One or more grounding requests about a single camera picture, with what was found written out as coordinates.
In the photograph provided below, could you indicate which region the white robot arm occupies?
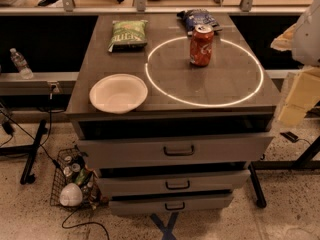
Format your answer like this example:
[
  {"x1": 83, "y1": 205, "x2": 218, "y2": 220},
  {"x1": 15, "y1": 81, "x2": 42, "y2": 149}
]
[{"x1": 271, "y1": 0, "x2": 320, "y2": 126}]

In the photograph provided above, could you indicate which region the black right table leg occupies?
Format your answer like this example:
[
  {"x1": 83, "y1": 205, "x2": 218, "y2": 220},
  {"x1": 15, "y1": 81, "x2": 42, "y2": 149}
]
[{"x1": 249, "y1": 136, "x2": 320, "y2": 208}]

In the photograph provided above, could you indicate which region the drawer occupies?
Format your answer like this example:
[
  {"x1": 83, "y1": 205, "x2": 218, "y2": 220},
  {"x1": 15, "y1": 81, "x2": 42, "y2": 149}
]
[
  {"x1": 97, "y1": 170, "x2": 249, "y2": 198},
  {"x1": 109, "y1": 193, "x2": 233, "y2": 216},
  {"x1": 77, "y1": 133, "x2": 273, "y2": 168}
]

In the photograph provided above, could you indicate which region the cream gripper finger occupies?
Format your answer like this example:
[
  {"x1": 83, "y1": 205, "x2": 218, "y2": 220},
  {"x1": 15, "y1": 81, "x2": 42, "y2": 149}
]
[
  {"x1": 270, "y1": 24, "x2": 296, "y2": 52},
  {"x1": 278, "y1": 66, "x2": 320, "y2": 127}
]

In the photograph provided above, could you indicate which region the blue chip bag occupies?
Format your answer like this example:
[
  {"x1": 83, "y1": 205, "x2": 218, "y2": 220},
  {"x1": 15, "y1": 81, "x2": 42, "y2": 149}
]
[{"x1": 177, "y1": 9, "x2": 222, "y2": 36}]

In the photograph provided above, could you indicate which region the white round object in basket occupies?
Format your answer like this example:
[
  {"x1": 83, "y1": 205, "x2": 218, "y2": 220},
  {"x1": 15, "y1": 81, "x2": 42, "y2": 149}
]
[{"x1": 59, "y1": 183, "x2": 83, "y2": 207}]

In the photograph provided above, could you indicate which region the green jalapeno chip bag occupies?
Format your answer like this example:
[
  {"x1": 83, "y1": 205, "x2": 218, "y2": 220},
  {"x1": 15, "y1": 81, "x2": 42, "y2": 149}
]
[{"x1": 108, "y1": 20, "x2": 148, "y2": 52}]

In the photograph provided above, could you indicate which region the black wire basket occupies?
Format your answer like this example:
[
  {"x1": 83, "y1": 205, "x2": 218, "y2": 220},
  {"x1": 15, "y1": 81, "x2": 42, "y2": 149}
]
[{"x1": 50, "y1": 147, "x2": 101, "y2": 210}]

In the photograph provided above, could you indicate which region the grey drawer cabinet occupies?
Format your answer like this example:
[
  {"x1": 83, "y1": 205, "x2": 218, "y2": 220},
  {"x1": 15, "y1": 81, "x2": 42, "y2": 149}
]
[{"x1": 67, "y1": 14, "x2": 279, "y2": 202}]

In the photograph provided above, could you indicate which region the wall power outlet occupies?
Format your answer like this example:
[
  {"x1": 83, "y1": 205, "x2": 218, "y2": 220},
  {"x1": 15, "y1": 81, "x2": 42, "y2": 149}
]
[{"x1": 48, "y1": 81, "x2": 62, "y2": 94}]

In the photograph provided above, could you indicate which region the top drawer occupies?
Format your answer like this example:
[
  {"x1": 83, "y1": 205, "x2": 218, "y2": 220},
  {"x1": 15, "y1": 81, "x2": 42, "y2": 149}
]
[{"x1": 77, "y1": 133, "x2": 273, "y2": 168}]

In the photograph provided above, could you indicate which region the red coke can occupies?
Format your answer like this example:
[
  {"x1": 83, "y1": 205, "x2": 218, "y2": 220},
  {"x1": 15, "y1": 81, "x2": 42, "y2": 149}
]
[{"x1": 190, "y1": 24, "x2": 214, "y2": 67}]

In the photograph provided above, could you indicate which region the middle drawer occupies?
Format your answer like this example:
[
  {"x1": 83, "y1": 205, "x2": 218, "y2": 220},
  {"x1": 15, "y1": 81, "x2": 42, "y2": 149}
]
[{"x1": 97, "y1": 170, "x2": 249, "y2": 198}]

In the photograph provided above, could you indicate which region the clear plastic water bottle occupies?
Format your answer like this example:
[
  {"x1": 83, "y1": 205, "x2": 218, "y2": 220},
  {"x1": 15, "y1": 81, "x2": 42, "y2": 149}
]
[{"x1": 10, "y1": 48, "x2": 33, "y2": 80}]

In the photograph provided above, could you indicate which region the grey window rail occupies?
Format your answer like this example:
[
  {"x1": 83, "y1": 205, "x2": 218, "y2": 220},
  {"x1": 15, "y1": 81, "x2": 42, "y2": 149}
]
[{"x1": 0, "y1": 0, "x2": 311, "y2": 15}]

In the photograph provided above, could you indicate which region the black floor cable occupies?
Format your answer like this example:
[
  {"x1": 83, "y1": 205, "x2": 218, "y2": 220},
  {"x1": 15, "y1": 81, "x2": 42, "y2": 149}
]
[{"x1": 60, "y1": 205, "x2": 112, "y2": 240}]

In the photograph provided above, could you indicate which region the black table leg stand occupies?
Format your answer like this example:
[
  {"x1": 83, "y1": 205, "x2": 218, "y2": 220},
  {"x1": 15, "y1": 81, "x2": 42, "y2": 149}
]
[{"x1": 0, "y1": 120, "x2": 47, "y2": 185}]

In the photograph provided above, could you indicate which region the bottom drawer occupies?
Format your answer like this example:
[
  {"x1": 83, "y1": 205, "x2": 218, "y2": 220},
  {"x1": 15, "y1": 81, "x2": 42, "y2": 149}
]
[{"x1": 109, "y1": 193, "x2": 233, "y2": 216}]

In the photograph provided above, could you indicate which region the white paper bowl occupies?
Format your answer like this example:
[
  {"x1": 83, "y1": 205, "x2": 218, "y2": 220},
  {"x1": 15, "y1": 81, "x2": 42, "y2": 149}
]
[{"x1": 89, "y1": 74, "x2": 148, "y2": 114}]

